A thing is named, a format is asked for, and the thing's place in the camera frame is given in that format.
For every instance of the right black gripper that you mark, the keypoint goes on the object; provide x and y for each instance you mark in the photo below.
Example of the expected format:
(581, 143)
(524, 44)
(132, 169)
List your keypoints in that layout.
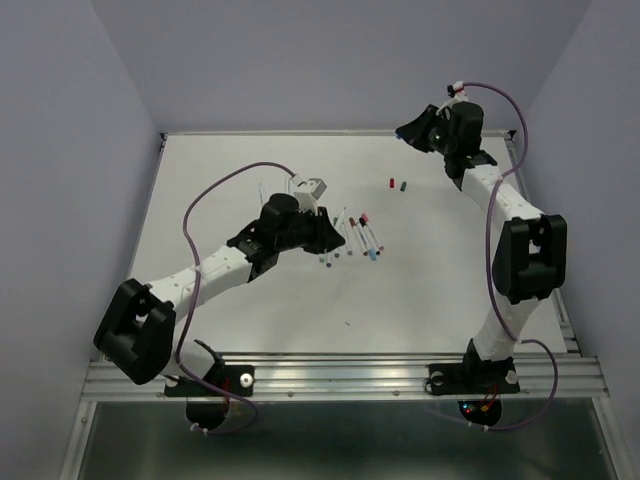
(413, 131)

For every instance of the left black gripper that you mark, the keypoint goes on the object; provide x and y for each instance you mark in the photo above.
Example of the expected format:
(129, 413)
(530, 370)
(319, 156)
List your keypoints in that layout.
(325, 237)

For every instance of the light blue marker pen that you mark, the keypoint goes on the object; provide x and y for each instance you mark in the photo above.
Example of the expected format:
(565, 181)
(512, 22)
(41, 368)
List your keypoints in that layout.
(340, 217)

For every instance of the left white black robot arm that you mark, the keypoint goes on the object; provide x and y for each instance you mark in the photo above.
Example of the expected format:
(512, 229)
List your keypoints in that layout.
(138, 331)

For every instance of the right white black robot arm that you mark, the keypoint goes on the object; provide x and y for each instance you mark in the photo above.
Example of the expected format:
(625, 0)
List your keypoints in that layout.
(528, 260)

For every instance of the grey green marker pen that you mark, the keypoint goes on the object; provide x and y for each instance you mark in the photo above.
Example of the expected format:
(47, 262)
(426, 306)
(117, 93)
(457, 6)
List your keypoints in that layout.
(345, 234)

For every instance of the dark red marker pen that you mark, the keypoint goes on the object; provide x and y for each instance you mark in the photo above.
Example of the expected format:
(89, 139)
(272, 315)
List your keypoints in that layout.
(359, 236)

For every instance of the black marker pen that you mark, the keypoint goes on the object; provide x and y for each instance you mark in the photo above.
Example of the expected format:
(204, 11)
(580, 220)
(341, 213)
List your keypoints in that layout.
(370, 235)

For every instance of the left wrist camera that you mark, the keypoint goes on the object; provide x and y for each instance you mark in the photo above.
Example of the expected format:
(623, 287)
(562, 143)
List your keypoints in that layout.
(307, 190)

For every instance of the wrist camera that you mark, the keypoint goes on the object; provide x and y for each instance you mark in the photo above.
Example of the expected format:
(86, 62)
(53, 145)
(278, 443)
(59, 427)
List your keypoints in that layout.
(456, 92)
(307, 190)

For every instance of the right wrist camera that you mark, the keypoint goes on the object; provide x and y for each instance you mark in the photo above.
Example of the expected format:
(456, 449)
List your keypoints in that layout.
(456, 92)

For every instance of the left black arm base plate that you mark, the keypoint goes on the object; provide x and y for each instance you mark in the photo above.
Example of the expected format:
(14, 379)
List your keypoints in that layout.
(236, 379)

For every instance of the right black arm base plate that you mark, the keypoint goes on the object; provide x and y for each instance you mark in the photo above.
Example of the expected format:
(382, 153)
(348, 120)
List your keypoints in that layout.
(458, 379)

